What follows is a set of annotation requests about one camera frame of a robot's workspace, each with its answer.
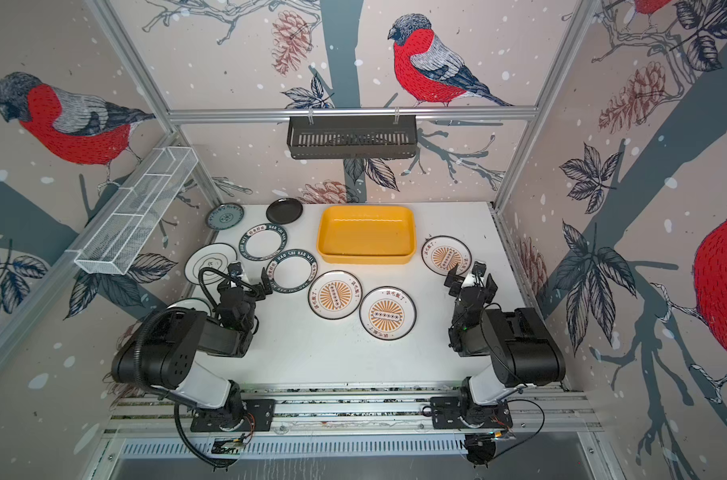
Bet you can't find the green rim plate front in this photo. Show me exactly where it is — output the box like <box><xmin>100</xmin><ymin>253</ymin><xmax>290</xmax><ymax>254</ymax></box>
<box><xmin>266</xmin><ymin>249</ymin><xmax>318</xmax><ymax>294</ymax></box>

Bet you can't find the green rim plate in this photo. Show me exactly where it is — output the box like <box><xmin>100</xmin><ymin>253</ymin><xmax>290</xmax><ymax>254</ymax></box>
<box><xmin>266</xmin><ymin>249</ymin><xmax>318</xmax><ymax>294</ymax></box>
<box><xmin>238</xmin><ymin>223</ymin><xmax>288</xmax><ymax>262</ymax></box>

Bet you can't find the orange sunburst plate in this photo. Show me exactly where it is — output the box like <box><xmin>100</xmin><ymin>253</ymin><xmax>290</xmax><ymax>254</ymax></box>
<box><xmin>421</xmin><ymin>235</ymin><xmax>473</xmax><ymax>276</ymax></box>
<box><xmin>359</xmin><ymin>286</ymin><xmax>417</xmax><ymax>341</ymax></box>
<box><xmin>307</xmin><ymin>270</ymin><xmax>363</xmax><ymax>320</ymax></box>

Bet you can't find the green rim plate back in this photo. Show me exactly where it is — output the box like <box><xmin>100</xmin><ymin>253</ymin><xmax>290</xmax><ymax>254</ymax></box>
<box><xmin>238</xmin><ymin>223</ymin><xmax>288</xmax><ymax>262</ymax></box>

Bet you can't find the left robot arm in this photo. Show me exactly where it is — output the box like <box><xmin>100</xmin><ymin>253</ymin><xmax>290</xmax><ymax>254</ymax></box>
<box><xmin>110</xmin><ymin>263</ymin><xmax>272</xmax><ymax>417</ymax></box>

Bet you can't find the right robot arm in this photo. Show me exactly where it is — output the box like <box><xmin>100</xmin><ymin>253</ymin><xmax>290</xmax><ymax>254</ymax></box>
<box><xmin>445</xmin><ymin>262</ymin><xmax>565</xmax><ymax>408</ymax></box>

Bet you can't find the yellow plastic bin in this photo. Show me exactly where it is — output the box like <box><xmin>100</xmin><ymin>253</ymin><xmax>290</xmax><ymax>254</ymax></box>
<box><xmin>316</xmin><ymin>204</ymin><xmax>417</xmax><ymax>265</ymax></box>

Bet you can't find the white plate green motif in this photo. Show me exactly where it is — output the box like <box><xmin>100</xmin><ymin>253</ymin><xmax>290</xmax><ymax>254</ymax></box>
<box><xmin>184</xmin><ymin>243</ymin><xmax>238</xmax><ymax>285</ymax></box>

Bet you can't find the white plate near base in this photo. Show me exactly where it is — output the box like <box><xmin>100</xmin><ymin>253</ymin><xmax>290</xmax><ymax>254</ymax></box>
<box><xmin>168</xmin><ymin>297</ymin><xmax>212</xmax><ymax>315</ymax></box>

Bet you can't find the small teal patterned plate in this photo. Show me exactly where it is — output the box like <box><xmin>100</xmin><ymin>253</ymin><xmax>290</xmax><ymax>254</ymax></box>
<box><xmin>205</xmin><ymin>203</ymin><xmax>244</xmax><ymax>231</ymax></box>

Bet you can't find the small black plate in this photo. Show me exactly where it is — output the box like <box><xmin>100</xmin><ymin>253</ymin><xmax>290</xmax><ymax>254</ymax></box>
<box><xmin>265</xmin><ymin>198</ymin><xmax>303</xmax><ymax>225</ymax></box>

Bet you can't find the black hanging basket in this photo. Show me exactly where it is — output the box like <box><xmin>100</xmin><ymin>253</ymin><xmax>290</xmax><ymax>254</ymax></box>
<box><xmin>286</xmin><ymin>115</ymin><xmax>419</xmax><ymax>160</ymax></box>

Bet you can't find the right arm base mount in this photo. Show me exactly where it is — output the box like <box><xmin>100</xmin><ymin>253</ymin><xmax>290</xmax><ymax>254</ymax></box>
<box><xmin>423</xmin><ymin>396</ymin><xmax>513</xmax><ymax>430</ymax></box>

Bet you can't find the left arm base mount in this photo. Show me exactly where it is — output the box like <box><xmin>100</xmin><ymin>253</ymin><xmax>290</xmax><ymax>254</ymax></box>
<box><xmin>190</xmin><ymin>398</ymin><xmax>276</xmax><ymax>433</ymax></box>

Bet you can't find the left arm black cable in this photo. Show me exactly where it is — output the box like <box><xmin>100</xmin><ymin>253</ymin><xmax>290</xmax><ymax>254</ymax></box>
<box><xmin>172</xmin><ymin>401</ymin><xmax>244</xmax><ymax>470</ymax></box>

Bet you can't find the horizontal aluminium rail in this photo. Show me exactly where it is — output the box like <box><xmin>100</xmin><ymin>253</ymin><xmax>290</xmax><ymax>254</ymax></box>
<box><xmin>166</xmin><ymin>106</ymin><xmax>539</xmax><ymax>125</ymax></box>

